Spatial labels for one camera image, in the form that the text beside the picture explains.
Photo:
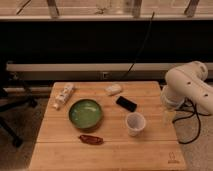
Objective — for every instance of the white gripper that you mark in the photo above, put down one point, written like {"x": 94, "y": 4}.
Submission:
{"x": 168, "y": 115}

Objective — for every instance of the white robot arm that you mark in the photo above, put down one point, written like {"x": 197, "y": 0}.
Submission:
{"x": 186, "y": 81}

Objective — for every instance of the green ceramic bowl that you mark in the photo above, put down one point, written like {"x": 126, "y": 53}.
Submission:
{"x": 85, "y": 114}

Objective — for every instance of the black rectangular phone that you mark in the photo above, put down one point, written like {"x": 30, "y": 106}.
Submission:
{"x": 127, "y": 104}

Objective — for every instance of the dark red chili pepper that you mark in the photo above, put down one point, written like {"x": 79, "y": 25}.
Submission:
{"x": 92, "y": 140}

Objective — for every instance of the white tube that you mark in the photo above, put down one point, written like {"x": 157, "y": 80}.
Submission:
{"x": 64, "y": 95}

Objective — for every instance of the white baseboard heater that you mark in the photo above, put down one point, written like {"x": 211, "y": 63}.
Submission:
{"x": 91, "y": 72}

